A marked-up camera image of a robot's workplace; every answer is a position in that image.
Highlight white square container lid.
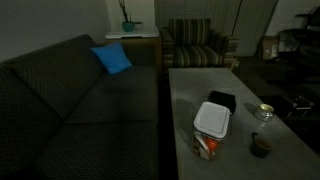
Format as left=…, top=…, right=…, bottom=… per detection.
left=193, top=101, right=232, bottom=139

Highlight clear plastic snack container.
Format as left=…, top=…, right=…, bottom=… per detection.
left=190, top=129, right=224, bottom=162

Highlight wooden side table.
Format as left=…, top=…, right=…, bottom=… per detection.
left=104, top=35, right=163, bottom=76

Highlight striped armchair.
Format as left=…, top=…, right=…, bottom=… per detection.
left=159, top=17, right=240, bottom=73

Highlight blue throw pillow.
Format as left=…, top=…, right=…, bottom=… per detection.
left=90, top=41, right=133, bottom=75

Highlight teal plant pot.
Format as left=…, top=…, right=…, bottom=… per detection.
left=121, top=21, right=136, bottom=33

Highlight thin dark plant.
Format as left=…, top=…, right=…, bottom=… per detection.
left=117, top=0, right=129, bottom=23

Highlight dark patterned fabric sofa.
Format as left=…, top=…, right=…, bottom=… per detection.
left=0, top=33, right=160, bottom=180

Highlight round metal tin candle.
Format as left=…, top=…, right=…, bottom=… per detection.
left=253, top=103, right=275, bottom=122

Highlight cardboard box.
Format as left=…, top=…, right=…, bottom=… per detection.
left=258, top=35, right=281, bottom=61

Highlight dark coffee mug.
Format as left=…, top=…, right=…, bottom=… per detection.
left=249, top=132, right=275, bottom=159

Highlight black device on floor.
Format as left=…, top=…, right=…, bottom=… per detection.
left=283, top=94, right=315, bottom=113

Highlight black office chair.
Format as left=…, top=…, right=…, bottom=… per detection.
left=278, top=6, right=320, bottom=64

